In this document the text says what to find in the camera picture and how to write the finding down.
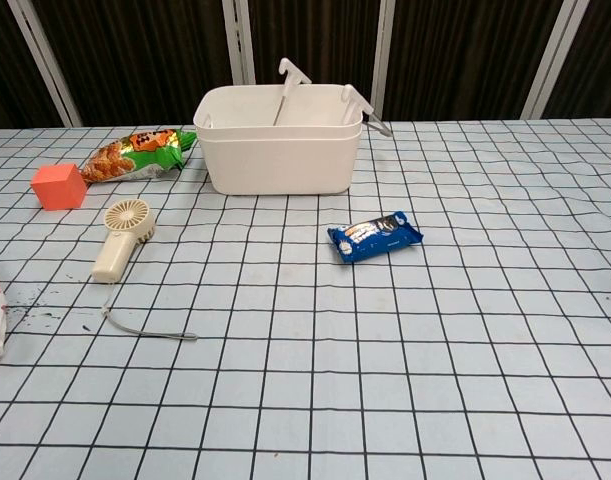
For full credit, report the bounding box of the orange cube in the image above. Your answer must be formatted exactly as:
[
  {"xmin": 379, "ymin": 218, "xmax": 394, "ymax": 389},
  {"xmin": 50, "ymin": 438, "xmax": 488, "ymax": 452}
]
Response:
[{"xmin": 30, "ymin": 162, "xmax": 89, "ymax": 211}]

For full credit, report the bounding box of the green snack bag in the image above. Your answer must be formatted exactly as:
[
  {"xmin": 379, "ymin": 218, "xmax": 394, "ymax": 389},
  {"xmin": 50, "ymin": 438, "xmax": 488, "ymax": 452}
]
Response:
[{"xmin": 78, "ymin": 128, "xmax": 199, "ymax": 185}]

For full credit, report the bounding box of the metal wire basin handle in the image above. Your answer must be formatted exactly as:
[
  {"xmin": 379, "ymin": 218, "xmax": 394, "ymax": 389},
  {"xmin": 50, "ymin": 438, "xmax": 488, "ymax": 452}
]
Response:
[{"xmin": 272, "ymin": 57, "xmax": 392, "ymax": 137}]

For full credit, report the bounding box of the white aluminium frame bar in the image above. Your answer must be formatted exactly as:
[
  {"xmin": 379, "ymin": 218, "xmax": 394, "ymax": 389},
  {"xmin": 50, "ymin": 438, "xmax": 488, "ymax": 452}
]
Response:
[
  {"xmin": 369, "ymin": 0, "xmax": 397, "ymax": 121},
  {"xmin": 222, "ymin": 0, "xmax": 257, "ymax": 86},
  {"xmin": 7, "ymin": 0, "xmax": 82, "ymax": 126},
  {"xmin": 522, "ymin": 0, "xmax": 591, "ymax": 120}
]

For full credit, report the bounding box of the small white handheld fan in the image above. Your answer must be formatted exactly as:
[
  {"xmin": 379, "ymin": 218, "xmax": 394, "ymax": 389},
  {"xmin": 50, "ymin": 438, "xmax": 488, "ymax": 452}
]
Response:
[{"xmin": 91, "ymin": 198, "xmax": 157, "ymax": 284}]

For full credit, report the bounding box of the blue grid-pattern tablecloth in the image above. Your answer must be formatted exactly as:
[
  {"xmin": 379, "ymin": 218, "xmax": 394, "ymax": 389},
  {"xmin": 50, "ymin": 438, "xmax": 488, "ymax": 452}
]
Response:
[{"xmin": 0, "ymin": 117, "xmax": 611, "ymax": 480}]

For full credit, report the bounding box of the thin white cable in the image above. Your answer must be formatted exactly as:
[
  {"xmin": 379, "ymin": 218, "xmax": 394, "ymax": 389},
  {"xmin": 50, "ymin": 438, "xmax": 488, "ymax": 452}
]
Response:
[{"xmin": 100, "ymin": 299, "xmax": 199, "ymax": 343}]

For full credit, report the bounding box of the white plastic basin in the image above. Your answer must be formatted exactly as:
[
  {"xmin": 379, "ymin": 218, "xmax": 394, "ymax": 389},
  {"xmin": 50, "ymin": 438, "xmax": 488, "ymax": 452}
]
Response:
[{"xmin": 193, "ymin": 84, "xmax": 362, "ymax": 196}]

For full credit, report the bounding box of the blue cookie packet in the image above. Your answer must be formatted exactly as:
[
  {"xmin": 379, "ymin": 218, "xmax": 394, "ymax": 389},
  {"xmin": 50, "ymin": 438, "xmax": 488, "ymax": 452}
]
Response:
[{"xmin": 327, "ymin": 211, "xmax": 424, "ymax": 265}]

